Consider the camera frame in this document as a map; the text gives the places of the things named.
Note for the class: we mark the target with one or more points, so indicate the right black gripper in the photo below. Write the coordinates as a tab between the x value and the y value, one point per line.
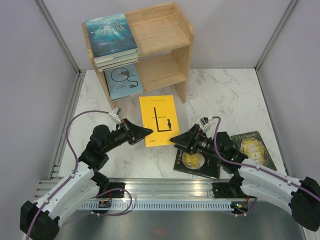
186	140

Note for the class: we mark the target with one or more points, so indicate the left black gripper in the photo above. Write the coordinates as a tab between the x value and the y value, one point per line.
133	132

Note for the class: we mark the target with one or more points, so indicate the black Moon and Sixpence book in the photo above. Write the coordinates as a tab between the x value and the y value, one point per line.
199	164

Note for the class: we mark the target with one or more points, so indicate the yellow book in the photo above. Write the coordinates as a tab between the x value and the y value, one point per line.
159	114

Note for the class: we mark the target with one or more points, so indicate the light blue book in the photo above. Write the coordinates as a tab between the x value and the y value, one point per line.
123	79

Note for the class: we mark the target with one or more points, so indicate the Robinson Crusoe purple book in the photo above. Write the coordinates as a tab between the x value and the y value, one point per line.
112	66

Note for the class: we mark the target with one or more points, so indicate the grey white book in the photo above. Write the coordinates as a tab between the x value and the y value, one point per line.
116	62

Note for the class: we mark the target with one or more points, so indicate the teal sea cover book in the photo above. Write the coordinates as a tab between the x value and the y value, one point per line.
110	37

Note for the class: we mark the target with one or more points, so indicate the Wuthering Heights dark blue book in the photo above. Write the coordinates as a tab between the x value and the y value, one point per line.
119	95

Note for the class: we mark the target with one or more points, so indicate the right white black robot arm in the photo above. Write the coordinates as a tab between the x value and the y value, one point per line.
299	197

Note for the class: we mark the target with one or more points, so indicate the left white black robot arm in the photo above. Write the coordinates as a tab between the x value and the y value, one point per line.
43	219

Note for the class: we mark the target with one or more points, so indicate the green gold fantasy book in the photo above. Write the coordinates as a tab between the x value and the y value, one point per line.
252	145

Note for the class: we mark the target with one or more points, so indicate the wooden two-tier shelf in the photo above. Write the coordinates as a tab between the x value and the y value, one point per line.
164	38

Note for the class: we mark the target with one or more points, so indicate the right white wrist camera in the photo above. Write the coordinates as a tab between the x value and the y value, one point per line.
206	123

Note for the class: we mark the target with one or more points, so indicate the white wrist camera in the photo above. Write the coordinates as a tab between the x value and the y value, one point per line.
115	115
206	123

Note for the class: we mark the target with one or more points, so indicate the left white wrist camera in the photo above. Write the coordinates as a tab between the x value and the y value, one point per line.
115	115

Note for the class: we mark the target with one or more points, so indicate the aluminium mounting rail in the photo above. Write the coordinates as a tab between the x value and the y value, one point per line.
165	188

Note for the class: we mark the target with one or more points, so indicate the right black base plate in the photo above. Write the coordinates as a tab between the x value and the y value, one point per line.
222	190

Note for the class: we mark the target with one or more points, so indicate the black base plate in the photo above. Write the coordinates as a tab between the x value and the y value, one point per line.
222	190
115	193

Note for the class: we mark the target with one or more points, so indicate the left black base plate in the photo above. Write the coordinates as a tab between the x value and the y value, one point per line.
115	193

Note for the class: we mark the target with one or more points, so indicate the white slotted cable duct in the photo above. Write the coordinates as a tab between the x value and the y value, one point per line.
144	205

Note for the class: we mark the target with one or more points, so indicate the left aluminium frame post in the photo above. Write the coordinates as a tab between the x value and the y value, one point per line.
57	34

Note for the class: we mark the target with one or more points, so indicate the aluminium frame post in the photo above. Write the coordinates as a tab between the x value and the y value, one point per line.
57	34
279	27

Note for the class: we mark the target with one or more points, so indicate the right aluminium frame post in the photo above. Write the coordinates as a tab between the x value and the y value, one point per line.
279	27

